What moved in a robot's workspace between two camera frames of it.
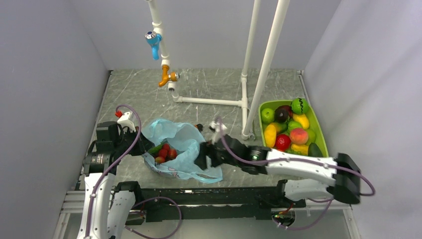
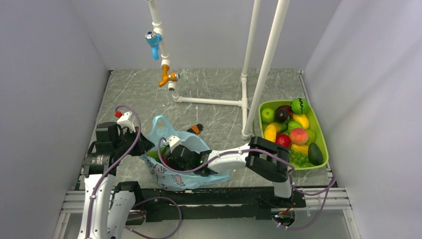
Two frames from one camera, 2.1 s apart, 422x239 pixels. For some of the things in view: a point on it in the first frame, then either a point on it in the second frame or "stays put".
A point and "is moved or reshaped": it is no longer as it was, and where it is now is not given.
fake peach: x=298 y=136 stays put
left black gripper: x=143 y=145 stays put
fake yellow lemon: x=270 y=133 stays put
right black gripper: x=207 y=148 → x=174 y=164
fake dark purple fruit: x=282 y=113 stays put
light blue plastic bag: x=185 y=138 is moved or reshaped
